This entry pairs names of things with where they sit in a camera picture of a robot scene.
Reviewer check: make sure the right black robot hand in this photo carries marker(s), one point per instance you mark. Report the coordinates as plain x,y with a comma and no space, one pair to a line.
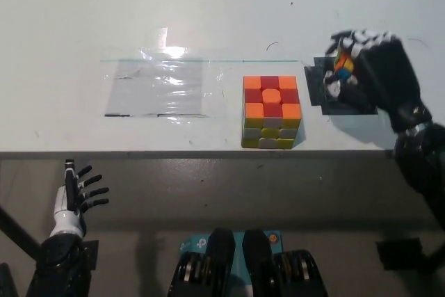
386,74

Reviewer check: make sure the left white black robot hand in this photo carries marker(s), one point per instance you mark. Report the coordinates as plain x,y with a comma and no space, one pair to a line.
66,220

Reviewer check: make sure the small studded multicolour puzzle cube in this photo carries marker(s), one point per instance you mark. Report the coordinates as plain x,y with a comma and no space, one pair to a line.
344,64

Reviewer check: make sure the large orange red puzzle cube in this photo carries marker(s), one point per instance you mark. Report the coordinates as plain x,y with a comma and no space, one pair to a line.
271,112

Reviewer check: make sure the black robot body blocks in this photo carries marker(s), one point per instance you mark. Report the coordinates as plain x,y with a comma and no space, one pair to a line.
257,262

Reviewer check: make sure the black table foot plate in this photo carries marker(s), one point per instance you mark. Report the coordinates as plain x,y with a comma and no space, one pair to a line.
400,253
91,253

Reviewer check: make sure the black diagonal table strut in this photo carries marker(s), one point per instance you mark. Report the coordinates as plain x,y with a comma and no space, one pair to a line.
19,232

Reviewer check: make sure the black tape patch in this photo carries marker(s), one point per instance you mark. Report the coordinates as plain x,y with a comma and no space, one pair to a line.
314,85

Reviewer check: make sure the clear plastic sheet grey patch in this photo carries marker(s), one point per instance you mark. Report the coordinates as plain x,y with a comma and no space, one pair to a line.
156,88

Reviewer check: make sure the teal cardboard box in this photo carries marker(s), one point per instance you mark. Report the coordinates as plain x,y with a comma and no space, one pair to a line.
240,243

